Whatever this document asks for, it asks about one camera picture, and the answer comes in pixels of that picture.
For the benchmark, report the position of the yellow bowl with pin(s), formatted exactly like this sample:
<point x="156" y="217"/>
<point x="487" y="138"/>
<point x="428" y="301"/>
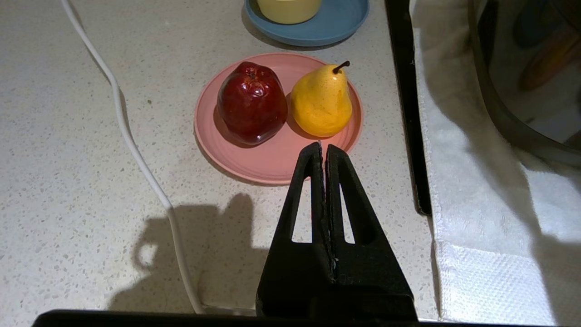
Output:
<point x="288" y="11"/>

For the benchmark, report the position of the red apple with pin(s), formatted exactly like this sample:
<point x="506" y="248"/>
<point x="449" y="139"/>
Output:
<point x="252" y="103"/>

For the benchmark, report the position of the black rice cooker base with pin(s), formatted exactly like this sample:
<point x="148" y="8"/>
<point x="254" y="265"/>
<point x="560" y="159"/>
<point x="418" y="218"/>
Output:
<point x="513" y="122"/>

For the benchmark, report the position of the pink plate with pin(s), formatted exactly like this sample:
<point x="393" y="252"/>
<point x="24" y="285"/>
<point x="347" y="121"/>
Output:
<point x="268" y="159"/>

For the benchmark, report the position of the blue plate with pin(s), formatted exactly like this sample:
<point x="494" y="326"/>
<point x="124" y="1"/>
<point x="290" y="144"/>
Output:
<point x="340" y="22"/>

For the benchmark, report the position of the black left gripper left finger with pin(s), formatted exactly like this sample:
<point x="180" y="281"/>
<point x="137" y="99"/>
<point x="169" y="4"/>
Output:
<point x="295" y="281"/>

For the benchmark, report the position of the yellow pear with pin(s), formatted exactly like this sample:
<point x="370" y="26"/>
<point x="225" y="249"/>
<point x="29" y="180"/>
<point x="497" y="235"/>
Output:
<point x="321" y="103"/>

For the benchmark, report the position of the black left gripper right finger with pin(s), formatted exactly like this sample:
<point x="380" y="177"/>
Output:
<point x="372" y="281"/>

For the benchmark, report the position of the white towel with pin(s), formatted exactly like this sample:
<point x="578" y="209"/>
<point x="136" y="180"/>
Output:
<point x="490" y="227"/>

